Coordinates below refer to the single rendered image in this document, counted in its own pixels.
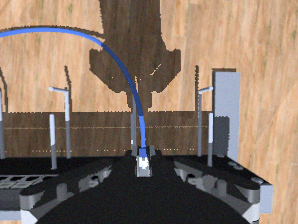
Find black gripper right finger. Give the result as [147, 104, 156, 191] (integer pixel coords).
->
[148, 145, 261, 224]

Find blue patch cord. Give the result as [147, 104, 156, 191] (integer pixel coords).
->
[0, 27, 146, 148]

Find white and dark blue cable plug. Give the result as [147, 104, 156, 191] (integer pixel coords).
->
[139, 146, 148, 177]

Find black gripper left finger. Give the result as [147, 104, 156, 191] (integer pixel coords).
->
[20, 146, 139, 224]

